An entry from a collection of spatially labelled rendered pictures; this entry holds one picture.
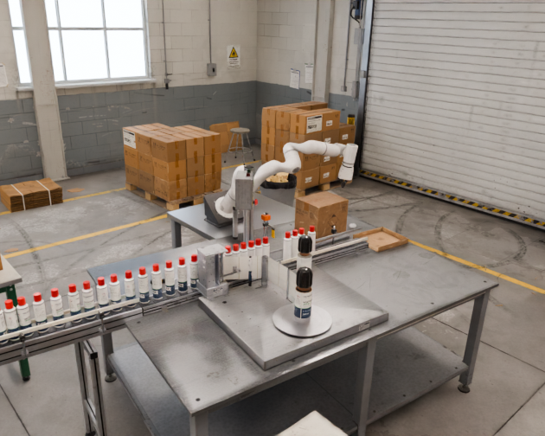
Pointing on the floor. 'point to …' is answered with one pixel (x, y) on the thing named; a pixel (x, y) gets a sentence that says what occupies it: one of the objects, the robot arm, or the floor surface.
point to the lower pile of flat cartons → (30, 195)
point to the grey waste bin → (279, 195)
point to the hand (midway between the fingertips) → (343, 184)
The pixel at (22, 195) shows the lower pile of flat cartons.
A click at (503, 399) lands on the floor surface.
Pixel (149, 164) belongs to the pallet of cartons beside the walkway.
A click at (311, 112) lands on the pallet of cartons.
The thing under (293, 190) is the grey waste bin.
